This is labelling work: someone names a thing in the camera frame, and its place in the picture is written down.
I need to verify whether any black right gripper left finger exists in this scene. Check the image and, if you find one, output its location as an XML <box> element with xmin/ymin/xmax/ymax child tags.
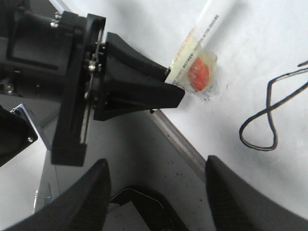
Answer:
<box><xmin>7</xmin><ymin>159</ymin><xmax>111</xmax><ymax>231</ymax></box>

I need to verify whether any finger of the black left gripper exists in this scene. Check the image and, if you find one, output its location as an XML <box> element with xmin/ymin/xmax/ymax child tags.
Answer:
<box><xmin>93</xmin><ymin>81</ymin><xmax>185</xmax><ymax>121</ymax></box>

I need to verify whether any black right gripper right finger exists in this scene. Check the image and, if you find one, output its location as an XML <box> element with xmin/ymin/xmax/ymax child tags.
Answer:
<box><xmin>205</xmin><ymin>155</ymin><xmax>308</xmax><ymax>231</ymax></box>

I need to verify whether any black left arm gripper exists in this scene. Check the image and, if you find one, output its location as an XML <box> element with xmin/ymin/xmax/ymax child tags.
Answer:
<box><xmin>0</xmin><ymin>0</ymin><xmax>169</xmax><ymax>166</ymax></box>

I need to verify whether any red round magnet taped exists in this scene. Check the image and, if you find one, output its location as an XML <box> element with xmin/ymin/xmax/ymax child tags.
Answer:
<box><xmin>188</xmin><ymin>57</ymin><xmax>210</xmax><ymax>92</ymax></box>

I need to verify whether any white whiteboard marker pen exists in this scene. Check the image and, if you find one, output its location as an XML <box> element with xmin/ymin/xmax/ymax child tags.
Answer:
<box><xmin>166</xmin><ymin>0</ymin><xmax>236</xmax><ymax>85</ymax></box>

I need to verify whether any white whiteboard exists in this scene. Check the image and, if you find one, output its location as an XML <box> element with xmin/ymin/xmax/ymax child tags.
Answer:
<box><xmin>57</xmin><ymin>0</ymin><xmax>308</xmax><ymax>231</ymax></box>

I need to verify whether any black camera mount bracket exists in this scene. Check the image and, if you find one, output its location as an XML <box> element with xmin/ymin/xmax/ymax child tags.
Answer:
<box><xmin>0</xmin><ymin>104</ymin><xmax>38</xmax><ymax>166</ymax></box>

